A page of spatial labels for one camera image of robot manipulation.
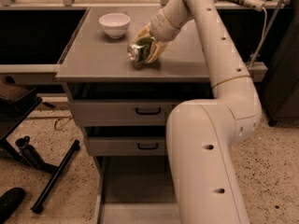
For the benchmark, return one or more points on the grey middle drawer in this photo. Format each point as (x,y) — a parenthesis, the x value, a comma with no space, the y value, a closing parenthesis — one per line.
(123,140)

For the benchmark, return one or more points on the white ceramic bowl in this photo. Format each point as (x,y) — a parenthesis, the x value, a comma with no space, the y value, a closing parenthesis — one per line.
(115,25)

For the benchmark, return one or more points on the grey bottom drawer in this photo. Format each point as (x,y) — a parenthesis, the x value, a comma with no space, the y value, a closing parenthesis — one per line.
(135,190)

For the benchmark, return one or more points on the black middle drawer handle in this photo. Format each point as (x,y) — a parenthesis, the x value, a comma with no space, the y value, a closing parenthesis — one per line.
(147,146)

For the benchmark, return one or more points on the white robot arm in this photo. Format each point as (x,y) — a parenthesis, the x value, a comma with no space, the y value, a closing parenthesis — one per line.
(199,133)

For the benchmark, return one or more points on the dark cabinet at right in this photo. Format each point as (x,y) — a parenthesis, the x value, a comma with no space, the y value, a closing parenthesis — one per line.
(280,87)

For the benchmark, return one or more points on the grey drawer cabinet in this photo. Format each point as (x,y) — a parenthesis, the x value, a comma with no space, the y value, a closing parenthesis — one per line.
(93,57)

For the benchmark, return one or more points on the grey bench rail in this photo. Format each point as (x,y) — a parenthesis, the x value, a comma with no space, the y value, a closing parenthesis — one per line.
(257,71)

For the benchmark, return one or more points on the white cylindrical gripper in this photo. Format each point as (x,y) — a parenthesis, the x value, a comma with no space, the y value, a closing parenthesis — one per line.
(162,26)

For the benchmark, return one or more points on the green soda can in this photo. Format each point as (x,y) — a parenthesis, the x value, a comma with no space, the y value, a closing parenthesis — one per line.
(140,50)

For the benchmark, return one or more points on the black oval foot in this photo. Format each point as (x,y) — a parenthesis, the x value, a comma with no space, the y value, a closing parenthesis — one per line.
(9,202)

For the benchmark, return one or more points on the black drawer handle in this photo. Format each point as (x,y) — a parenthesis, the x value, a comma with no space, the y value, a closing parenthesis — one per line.
(147,146)
(148,111)

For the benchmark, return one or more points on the grey top drawer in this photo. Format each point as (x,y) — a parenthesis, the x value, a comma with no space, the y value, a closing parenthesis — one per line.
(113,104)

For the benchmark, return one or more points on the grey drawer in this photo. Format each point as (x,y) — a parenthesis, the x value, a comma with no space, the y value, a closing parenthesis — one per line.
(135,190)
(123,140)
(113,104)

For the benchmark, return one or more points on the black top drawer handle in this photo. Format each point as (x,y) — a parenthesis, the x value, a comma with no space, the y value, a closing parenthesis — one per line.
(148,111)

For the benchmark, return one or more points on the black stand with crossbar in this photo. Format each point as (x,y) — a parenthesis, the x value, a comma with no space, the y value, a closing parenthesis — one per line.
(28,155)

